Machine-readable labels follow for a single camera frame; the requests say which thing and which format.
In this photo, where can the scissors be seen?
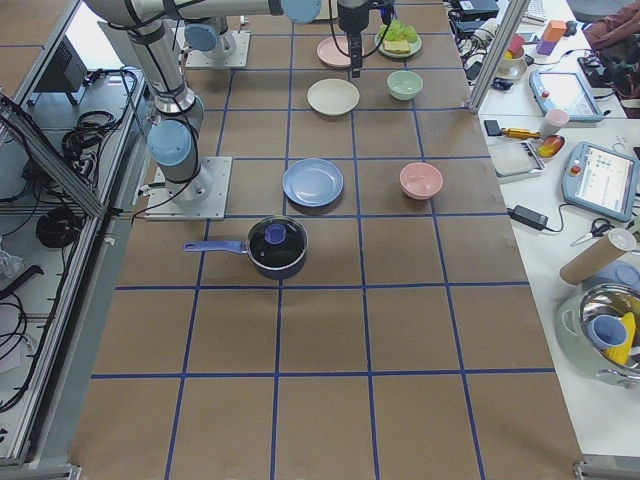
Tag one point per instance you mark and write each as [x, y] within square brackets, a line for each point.
[599, 227]

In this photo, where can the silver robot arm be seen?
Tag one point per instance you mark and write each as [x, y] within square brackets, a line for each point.
[203, 36]
[173, 142]

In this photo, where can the pink plate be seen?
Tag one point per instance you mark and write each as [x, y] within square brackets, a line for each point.
[334, 53]

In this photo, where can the lettuce leaf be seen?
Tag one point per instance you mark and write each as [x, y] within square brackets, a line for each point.
[398, 31]

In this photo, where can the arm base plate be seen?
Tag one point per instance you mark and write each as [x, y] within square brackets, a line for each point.
[204, 198]
[230, 52]

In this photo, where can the cream white plate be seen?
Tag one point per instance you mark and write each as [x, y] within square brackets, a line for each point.
[333, 97]

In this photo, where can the blue plate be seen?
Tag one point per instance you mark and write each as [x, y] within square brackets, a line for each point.
[313, 182]

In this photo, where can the green plate with sandwich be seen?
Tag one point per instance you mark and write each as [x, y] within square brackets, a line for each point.
[398, 46]

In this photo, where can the teach pendant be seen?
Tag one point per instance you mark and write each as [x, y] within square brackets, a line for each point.
[566, 91]
[601, 180]

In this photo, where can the black control box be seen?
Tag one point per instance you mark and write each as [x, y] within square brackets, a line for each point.
[65, 72]

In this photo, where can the steel mixing bowl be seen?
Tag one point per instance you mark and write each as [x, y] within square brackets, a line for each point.
[622, 300]

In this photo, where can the far teach pendant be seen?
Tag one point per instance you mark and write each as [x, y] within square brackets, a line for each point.
[566, 91]

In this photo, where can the green bowl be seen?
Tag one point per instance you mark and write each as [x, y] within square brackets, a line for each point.
[404, 85]

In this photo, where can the orange toy block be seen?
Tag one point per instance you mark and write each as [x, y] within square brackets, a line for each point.
[554, 31]

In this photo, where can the blue cup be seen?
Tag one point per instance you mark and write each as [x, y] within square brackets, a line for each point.
[605, 331]

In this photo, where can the white kitchen scale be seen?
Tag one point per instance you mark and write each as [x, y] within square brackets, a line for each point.
[515, 160]

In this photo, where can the toy mango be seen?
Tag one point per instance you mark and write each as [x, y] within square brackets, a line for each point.
[550, 146]

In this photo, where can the purple toy block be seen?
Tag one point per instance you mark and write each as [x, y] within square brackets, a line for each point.
[545, 46]

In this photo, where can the aluminium frame post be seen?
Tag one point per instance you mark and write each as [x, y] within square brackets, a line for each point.
[506, 29]

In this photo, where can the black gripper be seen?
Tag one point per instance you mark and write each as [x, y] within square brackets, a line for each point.
[351, 20]

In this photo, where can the yellow handled tool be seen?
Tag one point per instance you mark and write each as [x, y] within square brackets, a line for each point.
[518, 133]

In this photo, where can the near teach pendant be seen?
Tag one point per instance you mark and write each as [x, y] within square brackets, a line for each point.
[601, 180]

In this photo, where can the pink bowl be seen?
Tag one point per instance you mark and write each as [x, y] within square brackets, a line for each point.
[420, 181]

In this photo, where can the grey pot with handles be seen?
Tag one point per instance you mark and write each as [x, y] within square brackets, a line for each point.
[574, 342]

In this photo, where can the blue saucepan with glass lid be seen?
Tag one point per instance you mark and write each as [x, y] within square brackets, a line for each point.
[277, 246]

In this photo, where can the white paper cup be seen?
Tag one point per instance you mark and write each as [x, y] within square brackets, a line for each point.
[554, 120]

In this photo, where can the cardboard tube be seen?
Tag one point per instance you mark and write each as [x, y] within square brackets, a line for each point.
[616, 243]

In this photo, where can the toy corn cob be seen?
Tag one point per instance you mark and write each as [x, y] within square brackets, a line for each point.
[620, 354]

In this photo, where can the black power adapter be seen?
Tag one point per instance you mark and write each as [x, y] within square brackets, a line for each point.
[528, 217]

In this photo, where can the white bowl with toys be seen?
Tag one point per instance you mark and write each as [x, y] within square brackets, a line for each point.
[512, 64]

